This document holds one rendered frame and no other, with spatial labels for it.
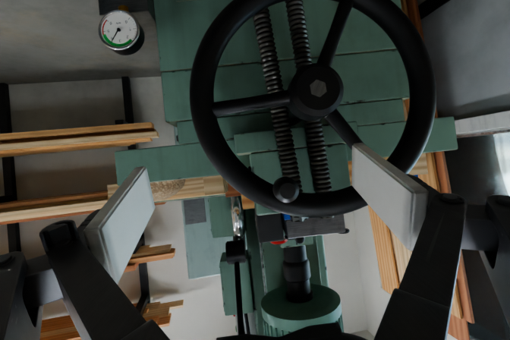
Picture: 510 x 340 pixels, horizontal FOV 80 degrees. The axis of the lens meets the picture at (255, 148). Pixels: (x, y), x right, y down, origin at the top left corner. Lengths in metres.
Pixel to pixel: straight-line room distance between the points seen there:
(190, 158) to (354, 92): 0.31
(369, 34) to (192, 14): 0.32
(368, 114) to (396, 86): 0.07
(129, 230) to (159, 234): 2.87
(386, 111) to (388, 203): 0.43
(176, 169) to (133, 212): 0.37
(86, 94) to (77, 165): 0.64
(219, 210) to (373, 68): 0.53
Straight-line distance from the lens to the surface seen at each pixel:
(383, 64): 0.61
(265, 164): 0.44
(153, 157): 0.55
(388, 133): 0.59
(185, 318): 3.27
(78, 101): 3.20
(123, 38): 0.54
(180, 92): 0.56
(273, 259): 0.82
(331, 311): 0.72
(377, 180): 0.17
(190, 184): 0.70
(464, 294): 2.26
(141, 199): 0.19
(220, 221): 0.87
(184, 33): 0.59
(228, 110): 0.36
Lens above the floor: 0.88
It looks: 2 degrees down
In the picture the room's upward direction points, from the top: 174 degrees clockwise
